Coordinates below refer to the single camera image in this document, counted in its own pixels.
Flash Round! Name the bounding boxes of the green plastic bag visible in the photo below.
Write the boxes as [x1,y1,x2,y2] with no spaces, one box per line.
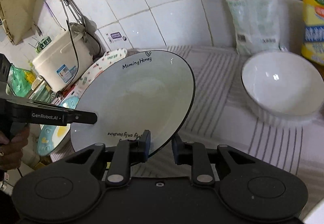
[8,64,35,97]

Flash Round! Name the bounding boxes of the white ceramic bowl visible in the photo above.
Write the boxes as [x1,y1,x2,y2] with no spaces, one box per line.
[241,51,323,118]

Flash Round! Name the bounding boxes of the white salt bag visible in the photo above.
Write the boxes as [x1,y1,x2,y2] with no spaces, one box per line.
[225,0,280,56]

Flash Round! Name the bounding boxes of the white bunny carrot plate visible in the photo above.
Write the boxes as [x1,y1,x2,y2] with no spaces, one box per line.
[60,48,127,109]

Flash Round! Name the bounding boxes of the blue egg pattern plate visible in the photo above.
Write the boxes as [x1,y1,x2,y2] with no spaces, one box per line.
[37,95,80,156]

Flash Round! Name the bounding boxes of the black rice cooker cord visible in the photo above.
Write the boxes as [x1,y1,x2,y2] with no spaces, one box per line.
[66,20,102,79]

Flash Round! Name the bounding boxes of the yellow label cooking wine bottle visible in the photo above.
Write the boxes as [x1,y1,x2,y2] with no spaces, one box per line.
[301,0,324,66]

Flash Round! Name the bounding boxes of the white rice cooker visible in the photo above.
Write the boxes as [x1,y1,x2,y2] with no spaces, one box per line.
[32,29,93,92]

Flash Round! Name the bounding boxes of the person's left hand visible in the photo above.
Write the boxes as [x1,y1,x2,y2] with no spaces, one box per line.
[0,125,30,171]

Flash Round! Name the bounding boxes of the grey plate with black rim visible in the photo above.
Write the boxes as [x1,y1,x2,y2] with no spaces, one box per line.
[70,50,195,156]

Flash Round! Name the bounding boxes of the striped white table mat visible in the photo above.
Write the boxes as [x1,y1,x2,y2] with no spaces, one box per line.
[49,45,324,219]

